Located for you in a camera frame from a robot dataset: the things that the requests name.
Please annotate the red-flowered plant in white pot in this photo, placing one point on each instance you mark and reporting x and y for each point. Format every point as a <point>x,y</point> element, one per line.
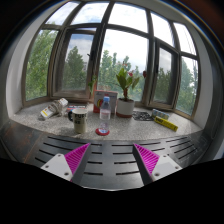
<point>125,107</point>

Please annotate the clear blue-capped water bottle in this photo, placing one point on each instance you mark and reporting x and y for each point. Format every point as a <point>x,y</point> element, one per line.
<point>104,115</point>

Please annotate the pale blue and yellow box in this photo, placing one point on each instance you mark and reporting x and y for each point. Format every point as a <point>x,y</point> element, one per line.
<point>160,114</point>

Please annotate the white and red carton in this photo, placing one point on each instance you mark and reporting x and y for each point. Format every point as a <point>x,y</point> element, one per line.
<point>113,96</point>

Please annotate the cream mug with black print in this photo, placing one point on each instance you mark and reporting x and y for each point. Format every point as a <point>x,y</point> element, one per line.
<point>80,120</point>

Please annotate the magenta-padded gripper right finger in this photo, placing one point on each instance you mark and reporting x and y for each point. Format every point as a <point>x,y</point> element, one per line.
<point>146,158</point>

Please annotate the yellow and black box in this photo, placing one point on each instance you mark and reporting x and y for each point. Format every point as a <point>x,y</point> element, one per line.
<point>166,123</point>

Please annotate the black grid trivet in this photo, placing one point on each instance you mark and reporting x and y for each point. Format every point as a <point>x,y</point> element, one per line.
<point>142,116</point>

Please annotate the brown-framed bay window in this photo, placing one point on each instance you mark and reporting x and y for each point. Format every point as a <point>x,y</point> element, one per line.
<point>97,46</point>

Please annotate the flat round red coaster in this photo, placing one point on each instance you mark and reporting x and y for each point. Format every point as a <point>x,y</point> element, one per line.
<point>98,132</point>

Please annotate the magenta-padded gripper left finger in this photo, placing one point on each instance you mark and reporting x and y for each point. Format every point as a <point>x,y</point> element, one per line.
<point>77,159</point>

